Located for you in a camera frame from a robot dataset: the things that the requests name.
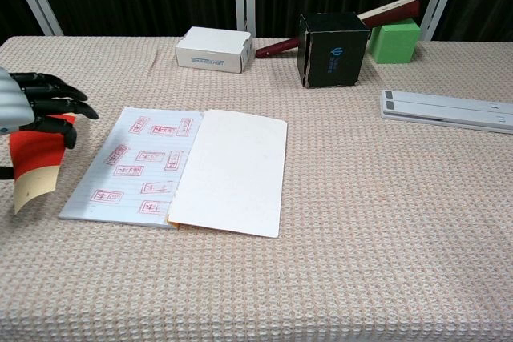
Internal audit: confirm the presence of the red and yellow bookmark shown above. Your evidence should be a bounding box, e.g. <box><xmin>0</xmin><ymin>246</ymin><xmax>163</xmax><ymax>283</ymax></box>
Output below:
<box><xmin>8</xmin><ymin>113</ymin><xmax>77</xmax><ymax>215</ymax></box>

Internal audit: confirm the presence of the green foam block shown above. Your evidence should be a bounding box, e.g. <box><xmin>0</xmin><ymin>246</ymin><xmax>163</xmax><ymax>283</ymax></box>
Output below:
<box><xmin>367</xmin><ymin>23</ymin><xmax>422</xmax><ymax>65</ymax></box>

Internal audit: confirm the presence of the white folding stand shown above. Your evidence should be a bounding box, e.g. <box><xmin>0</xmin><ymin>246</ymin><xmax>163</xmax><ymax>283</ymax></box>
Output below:
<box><xmin>379</xmin><ymin>89</ymin><xmax>513</xmax><ymax>135</ymax></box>

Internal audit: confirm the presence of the black cardboard box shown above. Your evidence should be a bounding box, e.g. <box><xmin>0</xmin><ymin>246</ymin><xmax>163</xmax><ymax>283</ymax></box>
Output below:
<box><xmin>296</xmin><ymin>11</ymin><xmax>371</xmax><ymax>89</ymax></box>

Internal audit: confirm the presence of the orange cover lined notebook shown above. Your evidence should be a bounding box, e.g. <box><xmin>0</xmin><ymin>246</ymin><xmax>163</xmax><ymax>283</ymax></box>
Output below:
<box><xmin>58</xmin><ymin>106</ymin><xmax>289</xmax><ymax>239</ymax></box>

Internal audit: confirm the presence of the dark red wooden stick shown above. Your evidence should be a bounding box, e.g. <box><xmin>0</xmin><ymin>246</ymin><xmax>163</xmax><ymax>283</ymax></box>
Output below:
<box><xmin>255</xmin><ymin>0</ymin><xmax>422</xmax><ymax>59</ymax></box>

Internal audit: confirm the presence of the beige waffle tablecloth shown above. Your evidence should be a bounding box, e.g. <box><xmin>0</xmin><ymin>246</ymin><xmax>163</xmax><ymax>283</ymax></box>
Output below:
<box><xmin>0</xmin><ymin>35</ymin><xmax>513</xmax><ymax>342</ymax></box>

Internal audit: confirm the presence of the white cardboard box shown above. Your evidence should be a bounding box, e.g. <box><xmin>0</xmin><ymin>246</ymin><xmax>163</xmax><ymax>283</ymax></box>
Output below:
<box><xmin>174</xmin><ymin>26</ymin><xmax>253</xmax><ymax>74</ymax></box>

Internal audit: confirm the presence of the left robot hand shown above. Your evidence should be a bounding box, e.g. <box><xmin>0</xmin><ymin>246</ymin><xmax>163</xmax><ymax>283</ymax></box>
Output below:
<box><xmin>0</xmin><ymin>66</ymin><xmax>100</xmax><ymax>180</ymax></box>

